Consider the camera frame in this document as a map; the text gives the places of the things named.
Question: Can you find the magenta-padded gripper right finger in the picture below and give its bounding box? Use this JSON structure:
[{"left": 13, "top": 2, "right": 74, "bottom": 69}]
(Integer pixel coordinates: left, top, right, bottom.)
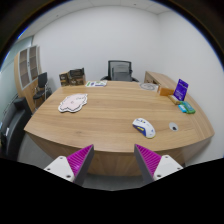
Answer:
[{"left": 133, "top": 143, "right": 184, "bottom": 185}]

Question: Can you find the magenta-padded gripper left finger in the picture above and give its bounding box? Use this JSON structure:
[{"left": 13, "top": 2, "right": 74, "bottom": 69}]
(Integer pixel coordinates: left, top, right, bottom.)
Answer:
[{"left": 43, "top": 143, "right": 95, "bottom": 187}]

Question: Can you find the white blue yellow computer mouse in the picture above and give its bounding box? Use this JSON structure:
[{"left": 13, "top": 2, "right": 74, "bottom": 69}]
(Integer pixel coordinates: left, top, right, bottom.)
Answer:
[{"left": 132, "top": 117, "right": 157, "bottom": 140}]

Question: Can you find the pink pig-shaped mouse pad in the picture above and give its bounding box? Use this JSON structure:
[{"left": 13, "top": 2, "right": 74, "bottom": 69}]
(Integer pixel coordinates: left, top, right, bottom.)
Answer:
[{"left": 57, "top": 92, "right": 89, "bottom": 114}]

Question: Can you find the blue small box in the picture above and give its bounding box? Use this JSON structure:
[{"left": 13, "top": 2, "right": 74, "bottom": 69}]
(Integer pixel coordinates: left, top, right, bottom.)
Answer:
[{"left": 177, "top": 103, "right": 188, "bottom": 114}]

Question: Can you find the pale yellow small box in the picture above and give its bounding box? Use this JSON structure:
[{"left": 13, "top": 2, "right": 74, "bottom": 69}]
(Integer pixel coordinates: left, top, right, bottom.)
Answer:
[{"left": 167, "top": 94, "right": 183, "bottom": 106}]

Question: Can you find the green small box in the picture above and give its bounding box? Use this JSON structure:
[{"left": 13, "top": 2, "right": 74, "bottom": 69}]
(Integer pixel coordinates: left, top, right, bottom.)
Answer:
[{"left": 181, "top": 100, "right": 197, "bottom": 115}]

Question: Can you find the black leather armchair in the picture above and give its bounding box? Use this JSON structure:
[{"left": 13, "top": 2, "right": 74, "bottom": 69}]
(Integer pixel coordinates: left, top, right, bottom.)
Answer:
[{"left": 0, "top": 96, "right": 33, "bottom": 161}]

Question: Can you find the orange wooden box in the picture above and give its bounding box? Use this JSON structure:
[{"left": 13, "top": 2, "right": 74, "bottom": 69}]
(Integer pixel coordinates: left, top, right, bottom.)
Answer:
[{"left": 157, "top": 84, "right": 176, "bottom": 97}]

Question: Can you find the purple standing card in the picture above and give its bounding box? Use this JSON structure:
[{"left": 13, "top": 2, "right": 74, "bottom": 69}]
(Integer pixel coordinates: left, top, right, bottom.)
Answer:
[{"left": 173, "top": 78, "right": 190, "bottom": 102}]

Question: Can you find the white printed sticker sheet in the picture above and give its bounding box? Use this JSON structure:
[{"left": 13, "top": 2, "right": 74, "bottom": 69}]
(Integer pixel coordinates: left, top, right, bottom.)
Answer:
[{"left": 84, "top": 80, "right": 108, "bottom": 88}]

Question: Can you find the small brown cardboard box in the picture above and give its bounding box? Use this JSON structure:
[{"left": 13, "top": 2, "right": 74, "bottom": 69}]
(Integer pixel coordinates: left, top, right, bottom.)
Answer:
[{"left": 59, "top": 71, "right": 71, "bottom": 88}]

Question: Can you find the large brown open cardboard box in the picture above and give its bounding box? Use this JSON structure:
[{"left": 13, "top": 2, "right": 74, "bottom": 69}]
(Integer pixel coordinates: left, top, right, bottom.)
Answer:
[{"left": 68, "top": 67, "right": 87, "bottom": 87}]

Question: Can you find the wooden side desk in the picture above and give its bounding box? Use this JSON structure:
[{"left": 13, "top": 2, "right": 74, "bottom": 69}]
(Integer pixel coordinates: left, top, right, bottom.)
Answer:
[{"left": 143, "top": 70, "right": 178, "bottom": 89}]

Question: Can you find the small black chair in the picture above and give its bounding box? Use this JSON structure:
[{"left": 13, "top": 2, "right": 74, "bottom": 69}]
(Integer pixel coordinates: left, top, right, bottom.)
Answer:
[{"left": 32, "top": 71, "right": 53, "bottom": 101}]

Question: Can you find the black mesh office chair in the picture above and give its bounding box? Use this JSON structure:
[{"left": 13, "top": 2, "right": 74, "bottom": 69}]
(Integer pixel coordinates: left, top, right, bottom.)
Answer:
[{"left": 99, "top": 59, "right": 140, "bottom": 83}]

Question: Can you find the wooden shelf unit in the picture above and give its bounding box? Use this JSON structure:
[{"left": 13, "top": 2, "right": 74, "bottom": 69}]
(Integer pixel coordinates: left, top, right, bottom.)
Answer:
[{"left": 13, "top": 44, "right": 44, "bottom": 114}]

